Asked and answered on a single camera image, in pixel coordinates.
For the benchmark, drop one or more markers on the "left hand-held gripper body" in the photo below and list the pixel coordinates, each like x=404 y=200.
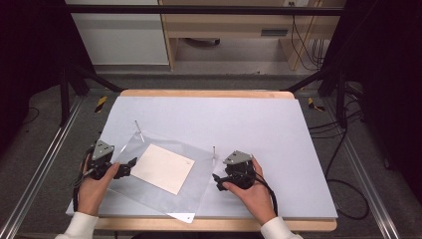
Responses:
x=102 y=151

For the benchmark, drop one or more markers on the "wooden table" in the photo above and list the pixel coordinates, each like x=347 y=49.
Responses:
x=205 y=93

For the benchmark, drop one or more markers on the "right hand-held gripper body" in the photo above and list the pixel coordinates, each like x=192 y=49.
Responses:
x=239 y=166

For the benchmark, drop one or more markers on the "thin metal pin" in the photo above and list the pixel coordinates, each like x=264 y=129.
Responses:
x=139 y=130
x=214 y=152

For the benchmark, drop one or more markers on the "white cabinet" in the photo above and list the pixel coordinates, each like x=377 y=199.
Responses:
x=122 y=40

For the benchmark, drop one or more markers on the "beige card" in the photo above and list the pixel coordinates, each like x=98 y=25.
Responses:
x=162 y=168

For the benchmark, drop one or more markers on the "light wooden desk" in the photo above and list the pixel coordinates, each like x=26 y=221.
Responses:
x=232 y=25

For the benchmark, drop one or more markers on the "white table mat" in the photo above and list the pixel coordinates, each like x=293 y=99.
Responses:
x=232 y=126

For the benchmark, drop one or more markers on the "black horizontal frame bar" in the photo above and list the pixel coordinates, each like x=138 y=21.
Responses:
x=199 y=9

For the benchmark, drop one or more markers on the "aluminium floor rail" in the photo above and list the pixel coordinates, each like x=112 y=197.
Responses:
x=368 y=186
x=40 y=169

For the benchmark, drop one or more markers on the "person's left hand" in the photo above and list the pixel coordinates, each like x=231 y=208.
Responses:
x=93 y=194

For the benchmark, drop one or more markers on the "clear plastic sheet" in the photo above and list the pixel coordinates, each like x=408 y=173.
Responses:
x=199 y=179

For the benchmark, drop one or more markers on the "dark curtain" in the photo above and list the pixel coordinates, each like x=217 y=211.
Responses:
x=30 y=59
x=388 y=83

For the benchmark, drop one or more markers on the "black metal stand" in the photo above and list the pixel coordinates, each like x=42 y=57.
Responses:
x=65 y=96
x=341 y=96

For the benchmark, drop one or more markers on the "person's right hand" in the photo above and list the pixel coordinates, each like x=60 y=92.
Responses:
x=257 y=199

